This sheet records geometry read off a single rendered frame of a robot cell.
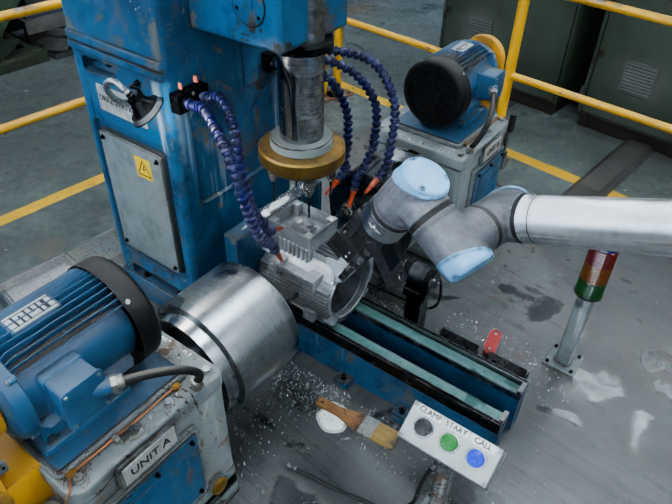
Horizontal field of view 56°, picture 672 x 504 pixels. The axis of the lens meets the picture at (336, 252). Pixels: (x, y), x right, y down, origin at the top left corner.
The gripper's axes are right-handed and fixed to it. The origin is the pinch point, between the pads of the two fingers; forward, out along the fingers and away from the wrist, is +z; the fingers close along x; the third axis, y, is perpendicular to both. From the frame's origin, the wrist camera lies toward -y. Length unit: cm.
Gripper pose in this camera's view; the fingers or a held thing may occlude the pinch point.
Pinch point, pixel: (342, 280)
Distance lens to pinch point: 133.5
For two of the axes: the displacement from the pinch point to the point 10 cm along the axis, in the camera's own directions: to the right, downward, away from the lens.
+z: -4.2, 4.8, 7.7
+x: -5.9, 5.0, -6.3
